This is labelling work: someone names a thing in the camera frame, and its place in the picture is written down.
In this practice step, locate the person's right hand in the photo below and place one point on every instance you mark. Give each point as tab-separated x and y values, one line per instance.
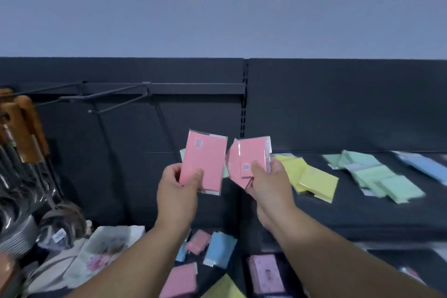
274	196

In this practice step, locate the person's left hand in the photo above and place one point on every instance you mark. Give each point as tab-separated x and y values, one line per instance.
174	200

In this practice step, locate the person's right thumb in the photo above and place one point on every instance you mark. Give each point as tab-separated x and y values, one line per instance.
259	169

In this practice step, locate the person's left thumb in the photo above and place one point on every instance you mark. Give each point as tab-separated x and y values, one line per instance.
194	176

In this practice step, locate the large pink paper packet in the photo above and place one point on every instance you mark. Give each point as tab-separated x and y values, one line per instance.
204	158

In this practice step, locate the person's right forearm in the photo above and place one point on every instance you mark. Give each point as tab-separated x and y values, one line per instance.
335	259

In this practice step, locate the person's left forearm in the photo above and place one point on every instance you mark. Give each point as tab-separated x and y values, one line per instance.
136	263

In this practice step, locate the yellow paper packet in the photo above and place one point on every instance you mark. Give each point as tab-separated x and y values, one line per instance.
283	157
318	183
223	289
292	170

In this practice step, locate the blue paper packet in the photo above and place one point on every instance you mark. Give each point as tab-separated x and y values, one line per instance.
220	250
424	165
181	251

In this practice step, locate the purple pink patterned packet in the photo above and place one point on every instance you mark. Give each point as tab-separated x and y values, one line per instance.
266	273

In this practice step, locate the black display hook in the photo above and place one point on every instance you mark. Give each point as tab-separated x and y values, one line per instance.
104	92
42	89
118	102

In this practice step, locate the white floral print packet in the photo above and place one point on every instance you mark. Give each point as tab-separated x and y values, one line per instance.
104	252

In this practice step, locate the stack of metal plates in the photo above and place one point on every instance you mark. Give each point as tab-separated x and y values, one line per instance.
15	238

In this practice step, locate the black slotted upright post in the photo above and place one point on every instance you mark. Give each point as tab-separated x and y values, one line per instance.
245	98

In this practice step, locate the black horizontal rail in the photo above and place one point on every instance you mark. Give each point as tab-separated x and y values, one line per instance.
181	88

